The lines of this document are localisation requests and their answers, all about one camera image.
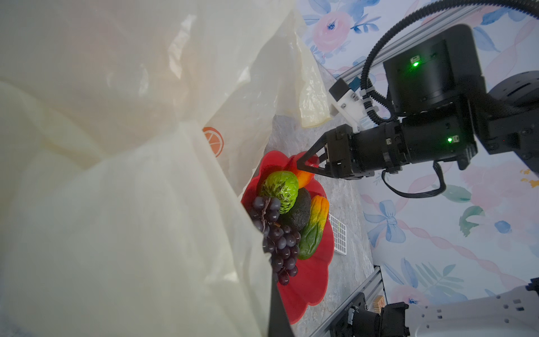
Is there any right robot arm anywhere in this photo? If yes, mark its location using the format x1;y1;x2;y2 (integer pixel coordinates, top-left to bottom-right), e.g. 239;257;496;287
297;25;538;336

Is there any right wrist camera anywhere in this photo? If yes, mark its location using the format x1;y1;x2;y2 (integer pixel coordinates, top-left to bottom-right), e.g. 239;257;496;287
328;79;375;134

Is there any yellow plastic bag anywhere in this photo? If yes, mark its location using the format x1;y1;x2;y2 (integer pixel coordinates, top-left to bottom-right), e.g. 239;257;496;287
1;1;329;336

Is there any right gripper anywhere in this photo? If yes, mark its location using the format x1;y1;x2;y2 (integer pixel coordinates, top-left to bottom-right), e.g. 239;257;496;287
296;117;477;179

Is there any aluminium rail frame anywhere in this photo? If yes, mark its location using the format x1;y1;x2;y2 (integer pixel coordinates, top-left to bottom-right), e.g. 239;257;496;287
310;265;387;336

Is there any purple grape bunch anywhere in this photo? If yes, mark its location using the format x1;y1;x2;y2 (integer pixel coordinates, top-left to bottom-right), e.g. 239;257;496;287
248;197;301;286

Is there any dark avocado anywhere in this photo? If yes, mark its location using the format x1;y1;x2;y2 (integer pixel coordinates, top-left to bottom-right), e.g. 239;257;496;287
278;188;312;232

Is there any red flower-shaped bowl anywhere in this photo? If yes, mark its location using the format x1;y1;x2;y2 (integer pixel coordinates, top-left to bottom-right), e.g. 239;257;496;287
241;151;334;324

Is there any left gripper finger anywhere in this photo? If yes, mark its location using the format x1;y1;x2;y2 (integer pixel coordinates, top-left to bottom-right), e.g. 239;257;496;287
268;282;294;337

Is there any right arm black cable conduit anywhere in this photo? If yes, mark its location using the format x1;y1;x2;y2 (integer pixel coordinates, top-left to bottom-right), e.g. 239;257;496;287
359;0;539;125

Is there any small wooden tag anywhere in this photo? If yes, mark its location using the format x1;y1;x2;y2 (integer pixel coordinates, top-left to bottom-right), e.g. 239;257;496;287
371;295;386;314

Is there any white calculator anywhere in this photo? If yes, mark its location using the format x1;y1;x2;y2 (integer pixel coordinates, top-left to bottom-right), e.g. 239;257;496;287
328;214;348;256

